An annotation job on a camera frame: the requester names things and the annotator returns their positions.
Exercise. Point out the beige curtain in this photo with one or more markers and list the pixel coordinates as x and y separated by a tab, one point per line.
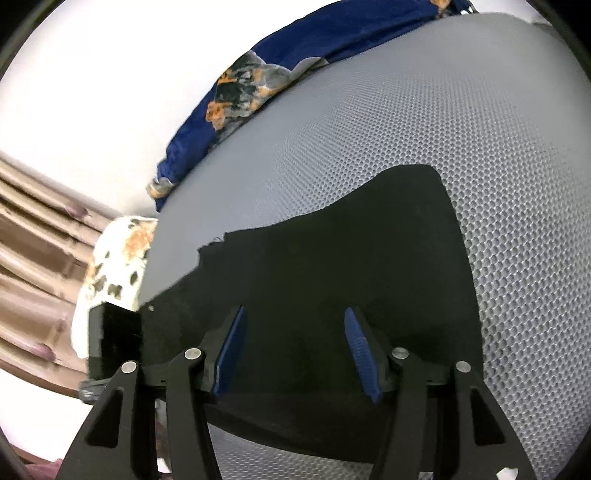
41	258

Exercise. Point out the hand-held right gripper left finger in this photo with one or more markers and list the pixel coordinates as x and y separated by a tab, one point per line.
230	350

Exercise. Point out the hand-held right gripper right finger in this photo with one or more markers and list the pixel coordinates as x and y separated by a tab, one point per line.
362	355

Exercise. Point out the blue floral blanket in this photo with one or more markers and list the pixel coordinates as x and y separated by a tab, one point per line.
286	78

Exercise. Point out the grey mesh bed mat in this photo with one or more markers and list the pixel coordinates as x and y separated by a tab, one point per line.
461	152

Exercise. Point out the black pants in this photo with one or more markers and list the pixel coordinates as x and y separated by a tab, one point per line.
332	258

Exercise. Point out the white floral pillow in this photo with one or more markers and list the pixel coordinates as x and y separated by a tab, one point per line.
115	272

